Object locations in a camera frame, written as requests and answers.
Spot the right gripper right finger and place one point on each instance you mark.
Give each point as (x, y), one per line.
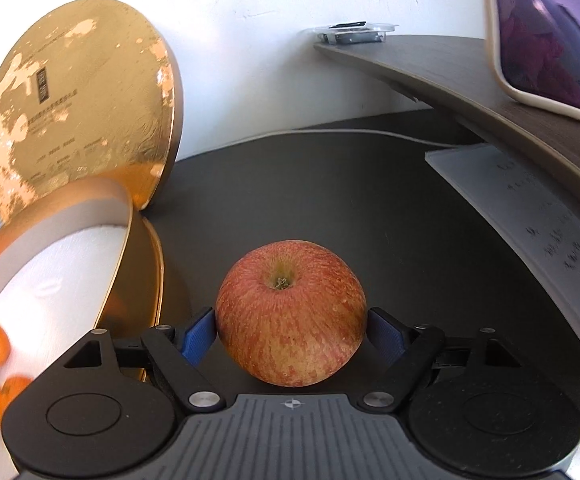
(408, 352)

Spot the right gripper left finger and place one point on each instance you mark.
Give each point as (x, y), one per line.
(174, 355)

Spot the red apple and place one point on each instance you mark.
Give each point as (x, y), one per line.
(291, 313)

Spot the round gold box base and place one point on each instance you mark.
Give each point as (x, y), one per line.
(134, 300)

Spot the white paper sheet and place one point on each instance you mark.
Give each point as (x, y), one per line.
(542, 230)

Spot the round gold box lid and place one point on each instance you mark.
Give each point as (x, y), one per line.
(90, 89)

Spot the dark wooden shelf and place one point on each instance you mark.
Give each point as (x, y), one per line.
(452, 73)

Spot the tablet with cream case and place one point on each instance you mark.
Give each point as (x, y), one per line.
(534, 52)

